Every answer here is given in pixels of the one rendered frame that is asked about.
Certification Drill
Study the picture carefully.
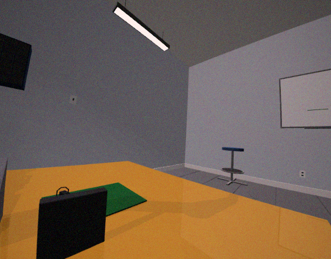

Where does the green circuit board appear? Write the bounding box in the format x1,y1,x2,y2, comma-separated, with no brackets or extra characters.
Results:
69,182,147,217

